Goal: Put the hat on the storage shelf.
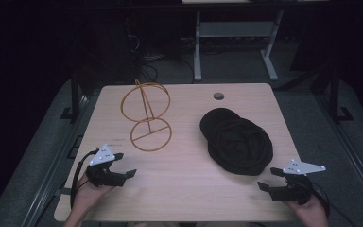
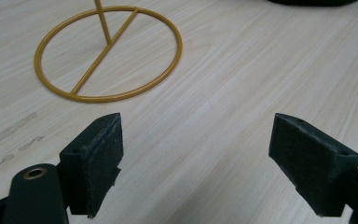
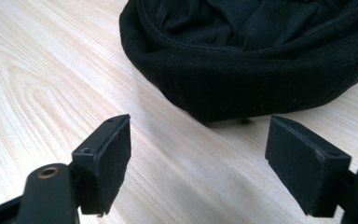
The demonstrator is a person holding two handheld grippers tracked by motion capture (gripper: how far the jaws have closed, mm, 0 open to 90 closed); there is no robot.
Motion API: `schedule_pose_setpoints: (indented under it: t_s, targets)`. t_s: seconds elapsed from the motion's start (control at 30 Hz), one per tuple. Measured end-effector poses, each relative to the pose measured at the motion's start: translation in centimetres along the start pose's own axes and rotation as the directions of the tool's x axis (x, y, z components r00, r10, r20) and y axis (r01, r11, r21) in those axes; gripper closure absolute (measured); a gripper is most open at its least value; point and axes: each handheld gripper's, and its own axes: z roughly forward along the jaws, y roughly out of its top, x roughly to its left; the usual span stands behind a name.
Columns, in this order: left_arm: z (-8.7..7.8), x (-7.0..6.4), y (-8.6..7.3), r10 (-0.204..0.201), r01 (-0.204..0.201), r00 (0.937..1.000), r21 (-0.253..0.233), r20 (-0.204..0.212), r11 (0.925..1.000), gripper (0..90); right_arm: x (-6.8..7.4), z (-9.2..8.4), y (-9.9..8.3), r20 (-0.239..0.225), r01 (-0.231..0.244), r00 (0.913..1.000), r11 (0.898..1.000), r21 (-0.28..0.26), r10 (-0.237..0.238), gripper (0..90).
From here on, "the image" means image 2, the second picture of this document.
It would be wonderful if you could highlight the dark object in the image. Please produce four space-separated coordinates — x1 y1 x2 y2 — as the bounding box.
267 0 358 7

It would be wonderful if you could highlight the gold metal ring stand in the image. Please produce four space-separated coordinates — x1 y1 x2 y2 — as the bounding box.
34 0 184 104

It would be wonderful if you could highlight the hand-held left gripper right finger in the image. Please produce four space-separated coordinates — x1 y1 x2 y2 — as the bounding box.
268 112 358 217

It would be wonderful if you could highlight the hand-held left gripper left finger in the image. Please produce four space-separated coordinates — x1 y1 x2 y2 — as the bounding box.
58 112 125 219

